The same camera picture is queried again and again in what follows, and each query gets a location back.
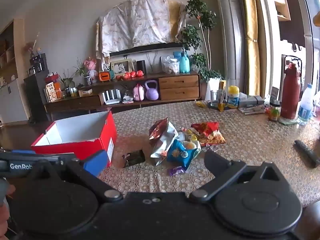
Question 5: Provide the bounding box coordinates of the wooden television cabinet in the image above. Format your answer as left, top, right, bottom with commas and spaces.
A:
44, 71, 202, 122

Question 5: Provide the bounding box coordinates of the black television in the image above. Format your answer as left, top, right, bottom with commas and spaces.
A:
109, 42, 184, 57

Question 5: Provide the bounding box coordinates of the orange white carton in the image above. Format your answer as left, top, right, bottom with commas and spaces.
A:
45, 82, 62, 103

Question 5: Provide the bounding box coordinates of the black cylinder speaker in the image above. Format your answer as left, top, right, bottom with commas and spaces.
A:
136, 60, 147, 74

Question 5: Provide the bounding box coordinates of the black coffee machine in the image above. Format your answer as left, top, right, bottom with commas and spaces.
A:
29, 53, 49, 75

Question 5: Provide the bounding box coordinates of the framed photo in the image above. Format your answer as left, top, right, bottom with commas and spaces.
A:
110, 59, 133, 76

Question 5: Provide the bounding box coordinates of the person's left hand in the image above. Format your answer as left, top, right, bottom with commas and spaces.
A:
0, 185, 16, 233

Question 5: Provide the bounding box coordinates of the yellow snack packet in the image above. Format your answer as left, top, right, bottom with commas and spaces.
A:
180, 128, 202, 153

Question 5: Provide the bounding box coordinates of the teal spray bottle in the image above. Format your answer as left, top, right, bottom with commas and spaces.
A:
179, 48, 192, 74

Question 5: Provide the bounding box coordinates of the tall green potted tree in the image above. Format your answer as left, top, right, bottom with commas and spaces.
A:
180, 0, 225, 83

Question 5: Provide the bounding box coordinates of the white snack bag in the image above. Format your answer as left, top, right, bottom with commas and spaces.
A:
150, 121, 179, 166

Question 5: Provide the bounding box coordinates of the glass jar with dark lid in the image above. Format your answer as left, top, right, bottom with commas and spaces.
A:
268, 101, 282, 122

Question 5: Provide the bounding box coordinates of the clear glass cup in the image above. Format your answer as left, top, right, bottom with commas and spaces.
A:
210, 90, 220, 107

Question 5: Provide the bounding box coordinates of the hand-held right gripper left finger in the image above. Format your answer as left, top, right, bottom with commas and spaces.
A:
28, 150, 124, 202

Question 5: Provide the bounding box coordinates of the white standing air conditioner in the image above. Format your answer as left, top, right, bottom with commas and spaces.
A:
215, 0, 247, 98

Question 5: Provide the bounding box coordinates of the potted orchid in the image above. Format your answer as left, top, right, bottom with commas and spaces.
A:
74, 59, 94, 86

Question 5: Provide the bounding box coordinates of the red cardboard box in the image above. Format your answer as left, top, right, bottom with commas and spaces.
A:
30, 110, 118, 178

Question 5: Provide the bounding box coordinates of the clear plastic water bottle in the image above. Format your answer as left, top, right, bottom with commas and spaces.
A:
297, 84, 314, 126

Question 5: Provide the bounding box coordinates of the pink doll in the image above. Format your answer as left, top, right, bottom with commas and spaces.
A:
84, 57, 99, 83

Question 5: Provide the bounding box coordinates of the pile of pens and papers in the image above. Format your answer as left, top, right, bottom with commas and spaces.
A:
237, 105, 267, 116

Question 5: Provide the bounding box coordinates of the red yellow snack bag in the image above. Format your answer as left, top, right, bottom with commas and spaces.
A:
191, 122, 227, 147

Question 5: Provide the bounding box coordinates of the orange teal retro radio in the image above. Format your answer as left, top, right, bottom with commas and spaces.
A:
98, 69, 116, 82

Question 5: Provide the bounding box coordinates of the black remote control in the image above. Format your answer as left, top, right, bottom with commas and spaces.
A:
294, 140, 320, 168

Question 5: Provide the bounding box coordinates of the dark round tray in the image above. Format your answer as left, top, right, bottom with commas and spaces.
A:
207, 104, 238, 111

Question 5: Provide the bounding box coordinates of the red thermos bottle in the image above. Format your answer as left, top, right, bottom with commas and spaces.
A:
280, 56, 302, 120

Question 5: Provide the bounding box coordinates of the green coaster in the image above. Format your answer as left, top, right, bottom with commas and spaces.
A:
278, 117, 298, 126

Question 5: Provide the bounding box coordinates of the tall yellow packet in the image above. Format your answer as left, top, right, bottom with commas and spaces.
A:
217, 80, 227, 112

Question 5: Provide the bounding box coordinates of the yellow lidded canister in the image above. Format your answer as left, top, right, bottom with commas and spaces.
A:
227, 85, 241, 109

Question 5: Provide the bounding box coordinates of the white planter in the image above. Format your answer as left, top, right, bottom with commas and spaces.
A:
206, 77, 222, 100

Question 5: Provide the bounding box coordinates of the grey flat box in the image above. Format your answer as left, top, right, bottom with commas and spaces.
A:
239, 95, 265, 108

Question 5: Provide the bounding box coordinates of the blue snack bag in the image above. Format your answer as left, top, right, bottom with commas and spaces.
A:
166, 140, 198, 172

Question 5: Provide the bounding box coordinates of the white router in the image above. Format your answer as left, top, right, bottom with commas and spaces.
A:
102, 89, 122, 105

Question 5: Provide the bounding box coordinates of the yellow curtain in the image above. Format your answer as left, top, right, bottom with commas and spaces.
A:
240, 0, 262, 97

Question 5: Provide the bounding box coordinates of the purple kettlebell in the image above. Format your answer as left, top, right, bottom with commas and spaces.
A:
145, 80, 160, 101

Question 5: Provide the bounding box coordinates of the black tall cabinet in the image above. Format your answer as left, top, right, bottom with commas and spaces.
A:
24, 74, 51, 123

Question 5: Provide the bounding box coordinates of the purple candy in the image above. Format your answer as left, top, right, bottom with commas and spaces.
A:
168, 166, 187, 177

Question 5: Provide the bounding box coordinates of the red silver chip bag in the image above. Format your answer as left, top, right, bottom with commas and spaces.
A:
149, 117, 168, 141

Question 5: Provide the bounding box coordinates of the cloth covered television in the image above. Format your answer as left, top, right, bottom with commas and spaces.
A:
96, 0, 187, 58

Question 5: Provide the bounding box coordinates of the dark snack packet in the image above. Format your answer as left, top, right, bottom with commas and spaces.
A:
122, 149, 146, 167

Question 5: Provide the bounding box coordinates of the gold lace tablecloth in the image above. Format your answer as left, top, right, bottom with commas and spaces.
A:
99, 100, 320, 208

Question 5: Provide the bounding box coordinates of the clear plastic bag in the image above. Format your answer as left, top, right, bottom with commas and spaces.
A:
161, 56, 181, 74

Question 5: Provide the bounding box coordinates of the pink small bag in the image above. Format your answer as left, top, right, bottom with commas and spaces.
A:
133, 84, 146, 102

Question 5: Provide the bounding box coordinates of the stack of small books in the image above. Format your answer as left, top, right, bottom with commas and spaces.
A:
122, 90, 134, 104

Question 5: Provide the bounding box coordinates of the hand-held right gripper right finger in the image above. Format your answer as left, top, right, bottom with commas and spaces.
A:
189, 150, 281, 203

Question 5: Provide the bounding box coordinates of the wooden wall shelf unit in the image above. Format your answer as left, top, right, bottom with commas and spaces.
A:
0, 19, 28, 124

